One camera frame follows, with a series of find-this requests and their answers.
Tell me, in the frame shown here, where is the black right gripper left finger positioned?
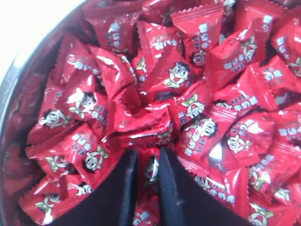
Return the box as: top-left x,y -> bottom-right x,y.
51,149 -> 138,226

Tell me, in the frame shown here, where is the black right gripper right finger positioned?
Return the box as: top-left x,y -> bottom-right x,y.
158,148 -> 249,226

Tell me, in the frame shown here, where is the red candy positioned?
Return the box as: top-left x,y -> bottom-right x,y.
171,3 -> 224,67
138,147 -> 160,188
137,21 -> 201,98
25,123 -> 117,183

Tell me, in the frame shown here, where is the steel bowl of candies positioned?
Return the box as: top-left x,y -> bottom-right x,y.
0,0 -> 95,226

